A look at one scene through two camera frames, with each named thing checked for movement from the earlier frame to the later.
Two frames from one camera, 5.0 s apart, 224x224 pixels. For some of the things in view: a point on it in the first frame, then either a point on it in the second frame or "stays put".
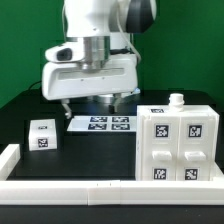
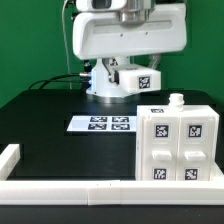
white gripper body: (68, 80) to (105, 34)
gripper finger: (68, 112) to (114, 73)
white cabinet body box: (176, 142) stays put
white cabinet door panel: (197, 146) stays put
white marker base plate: (103, 124) stays put
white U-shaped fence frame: (104, 192) stays put
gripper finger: (113, 108) to (154, 60)
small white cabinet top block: (42, 134) to (134, 78)
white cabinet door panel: (160, 147) stays put
